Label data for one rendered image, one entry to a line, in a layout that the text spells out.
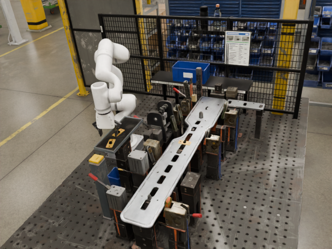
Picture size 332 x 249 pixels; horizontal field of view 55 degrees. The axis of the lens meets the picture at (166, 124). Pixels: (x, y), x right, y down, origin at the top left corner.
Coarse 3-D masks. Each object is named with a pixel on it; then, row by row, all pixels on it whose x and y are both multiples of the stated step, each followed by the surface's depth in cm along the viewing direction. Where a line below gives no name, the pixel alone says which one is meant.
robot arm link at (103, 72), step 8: (104, 56) 180; (96, 64) 180; (104, 64) 178; (96, 72) 177; (104, 72) 175; (104, 80) 178; (112, 80) 174; (112, 88) 170; (120, 88) 170; (112, 96) 168; (120, 96) 169
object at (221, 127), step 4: (216, 128) 225; (220, 128) 224; (224, 128) 223; (216, 132) 227; (220, 132) 226; (224, 132) 225; (220, 136) 227; (224, 136) 226; (220, 140) 229; (224, 140) 228; (224, 152) 238; (224, 156) 240; (224, 160) 239
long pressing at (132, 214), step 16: (192, 112) 244; (208, 112) 242; (176, 144) 210; (192, 144) 209; (160, 160) 197; (176, 160) 196; (160, 176) 185; (176, 176) 184; (144, 192) 175; (160, 192) 174; (128, 208) 166; (160, 208) 164; (144, 224) 156
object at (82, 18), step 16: (64, 0) 435; (80, 0) 426; (96, 0) 416; (112, 0) 406; (128, 0) 398; (64, 16) 447; (80, 16) 440; (96, 16) 429; (80, 32) 454; (96, 32) 443; (112, 32) 431; (144, 32) 414; (80, 48) 469; (96, 48) 457; (80, 64) 484; (112, 64) 461; (144, 64) 437; (80, 80) 498; (96, 80) 489; (128, 80) 467; (144, 80) 453
